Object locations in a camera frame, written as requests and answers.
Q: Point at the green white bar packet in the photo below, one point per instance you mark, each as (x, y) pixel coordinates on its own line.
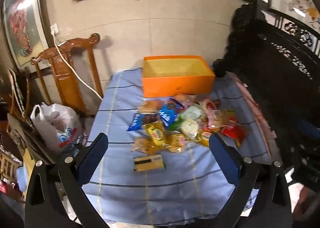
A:
(192, 113)

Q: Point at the dark carved wooden screen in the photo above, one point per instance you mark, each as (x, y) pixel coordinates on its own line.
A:
(275, 73)

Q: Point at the red snack packet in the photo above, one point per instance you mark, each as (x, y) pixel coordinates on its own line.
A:
(233, 130)

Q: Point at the white wall socket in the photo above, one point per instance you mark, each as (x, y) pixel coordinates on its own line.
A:
(55, 29)

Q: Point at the white plastic bag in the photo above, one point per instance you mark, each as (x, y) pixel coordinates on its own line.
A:
(53, 123)

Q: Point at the clear round cookie packet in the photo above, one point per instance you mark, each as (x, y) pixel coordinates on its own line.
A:
(142, 144)

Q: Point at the green snack packet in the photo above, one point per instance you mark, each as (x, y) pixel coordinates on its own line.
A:
(176, 124)

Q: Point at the small blue cookie packet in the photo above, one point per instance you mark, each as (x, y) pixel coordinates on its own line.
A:
(135, 122)

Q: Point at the pink table cover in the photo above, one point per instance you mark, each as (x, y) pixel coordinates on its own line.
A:
(252, 108)

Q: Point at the large blue cookie packet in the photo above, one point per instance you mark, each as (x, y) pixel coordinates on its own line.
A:
(168, 116)

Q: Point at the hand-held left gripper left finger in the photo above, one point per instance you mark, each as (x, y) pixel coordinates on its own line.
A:
(92, 159)

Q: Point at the green white round packet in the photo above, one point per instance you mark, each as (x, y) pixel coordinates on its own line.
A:
(190, 128)

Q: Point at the yellow snack packet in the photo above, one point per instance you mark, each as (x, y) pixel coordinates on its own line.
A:
(205, 136)
(178, 141)
(155, 133)

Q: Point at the orange cardboard box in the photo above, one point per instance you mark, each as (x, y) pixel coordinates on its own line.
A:
(175, 84)

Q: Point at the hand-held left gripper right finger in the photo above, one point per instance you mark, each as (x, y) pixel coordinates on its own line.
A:
(225, 161)

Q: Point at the blue striped tablecloth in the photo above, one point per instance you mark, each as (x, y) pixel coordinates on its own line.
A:
(155, 193)

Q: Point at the carved wooden chair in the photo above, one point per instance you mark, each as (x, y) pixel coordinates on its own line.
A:
(67, 80)

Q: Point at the framed red artwork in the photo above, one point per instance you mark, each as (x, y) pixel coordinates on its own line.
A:
(20, 20)

